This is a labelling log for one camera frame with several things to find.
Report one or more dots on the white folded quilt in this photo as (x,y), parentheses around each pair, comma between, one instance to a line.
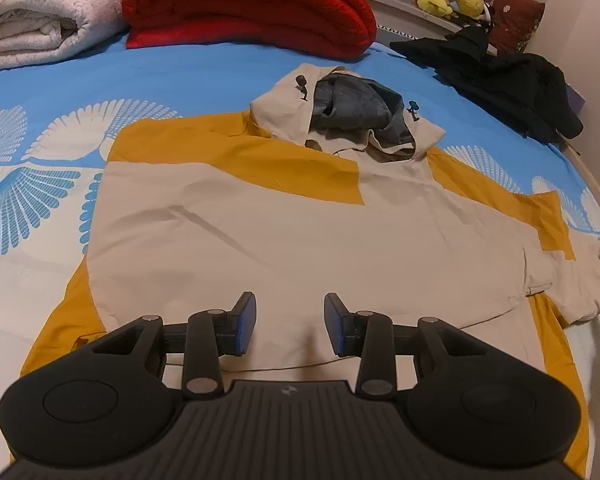
(40,15)

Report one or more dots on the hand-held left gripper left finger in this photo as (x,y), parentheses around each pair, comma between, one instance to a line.
(247,319)

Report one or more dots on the maroon cushion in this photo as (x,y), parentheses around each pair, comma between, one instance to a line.
(515,20)

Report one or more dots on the beige and yellow hooded jacket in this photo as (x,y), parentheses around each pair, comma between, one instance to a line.
(260,240)

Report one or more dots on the yellow duck plush toy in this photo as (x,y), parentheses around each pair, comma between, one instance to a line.
(467,0)

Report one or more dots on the red fleece blanket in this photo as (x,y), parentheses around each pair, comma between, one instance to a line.
(245,2)

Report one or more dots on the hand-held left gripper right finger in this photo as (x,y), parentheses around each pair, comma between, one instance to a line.
(333,322)

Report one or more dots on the blue and white patterned bedsheet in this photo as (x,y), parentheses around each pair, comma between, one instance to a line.
(180,80)

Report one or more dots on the black jacket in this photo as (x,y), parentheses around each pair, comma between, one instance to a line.
(505,80)

